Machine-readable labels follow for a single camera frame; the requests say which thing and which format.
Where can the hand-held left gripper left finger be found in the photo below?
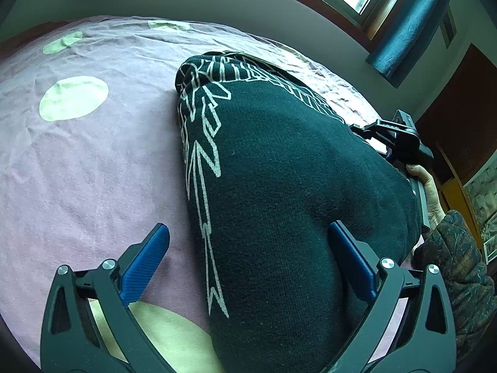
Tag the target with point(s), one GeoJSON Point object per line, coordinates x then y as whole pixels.
{"type": "Point", "coordinates": [141, 268]}

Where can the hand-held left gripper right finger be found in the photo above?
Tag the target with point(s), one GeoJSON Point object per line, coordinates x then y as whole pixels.
{"type": "Point", "coordinates": [355, 264]}

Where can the black hoodie with white print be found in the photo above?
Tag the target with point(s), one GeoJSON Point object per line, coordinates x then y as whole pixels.
{"type": "Point", "coordinates": [291, 186]}

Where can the person's right hand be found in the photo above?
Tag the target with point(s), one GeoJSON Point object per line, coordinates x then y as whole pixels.
{"type": "Point", "coordinates": [429, 194]}

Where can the dark wooden door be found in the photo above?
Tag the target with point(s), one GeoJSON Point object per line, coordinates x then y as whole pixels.
{"type": "Point", "coordinates": [462, 105]}

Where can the yellow wooden board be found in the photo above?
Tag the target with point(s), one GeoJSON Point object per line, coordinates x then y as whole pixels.
{"type": "Point", "coordinates": [460, 206]}

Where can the white patterned fabric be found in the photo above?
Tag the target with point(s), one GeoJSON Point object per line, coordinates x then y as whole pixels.
{"type": "Point", "coordinates": [483, 202]}

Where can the blue curtain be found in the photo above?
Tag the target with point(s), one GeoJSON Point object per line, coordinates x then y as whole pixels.
{"type": "Point", "coordinates": [415, 27]}

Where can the pink bed sheet with pale spots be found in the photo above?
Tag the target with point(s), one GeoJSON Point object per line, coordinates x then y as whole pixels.
{"type": "Point", "coordinates": [97, 155]}

